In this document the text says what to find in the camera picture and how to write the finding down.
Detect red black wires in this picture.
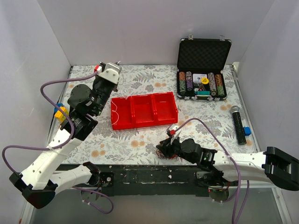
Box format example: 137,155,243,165
155,149,183,161

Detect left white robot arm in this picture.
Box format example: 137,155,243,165
9,76,118,209

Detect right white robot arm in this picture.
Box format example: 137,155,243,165
156,138,299,191

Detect red three-compartment tray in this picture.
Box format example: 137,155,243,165
111,92,178,130

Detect yellow green toy brick house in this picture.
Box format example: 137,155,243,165
54,103,69,124

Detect black microphone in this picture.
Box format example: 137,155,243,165
230,105,247,145

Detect small blue block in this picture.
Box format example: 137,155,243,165
243,126,252,136

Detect black poker chip case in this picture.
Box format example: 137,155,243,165
177,35,232,101

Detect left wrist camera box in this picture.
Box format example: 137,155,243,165
94,63,121,84

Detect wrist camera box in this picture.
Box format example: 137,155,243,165
166,124,182,144
94,63,121,84

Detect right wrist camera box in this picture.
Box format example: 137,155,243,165
166,124,182,144

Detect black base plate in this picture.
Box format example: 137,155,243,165
72,164,243,198

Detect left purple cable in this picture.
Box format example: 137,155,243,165
1,71,114,214

